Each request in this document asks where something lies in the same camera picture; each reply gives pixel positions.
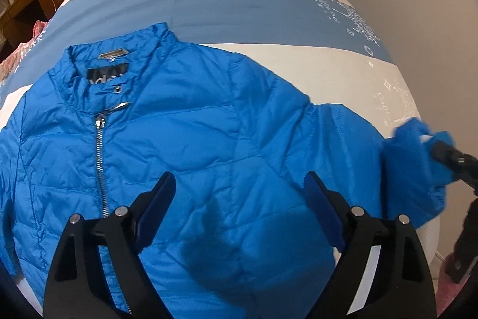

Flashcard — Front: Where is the blue puffer jacket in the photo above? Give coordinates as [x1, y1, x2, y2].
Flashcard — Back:
[1, 23, 452, 318]

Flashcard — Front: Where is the pink floral quilt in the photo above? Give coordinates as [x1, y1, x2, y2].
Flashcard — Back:
[0, 20, 49, 85]

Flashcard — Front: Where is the wooden desk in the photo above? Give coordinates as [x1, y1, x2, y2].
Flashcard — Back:
[1, 0, 62, 48]

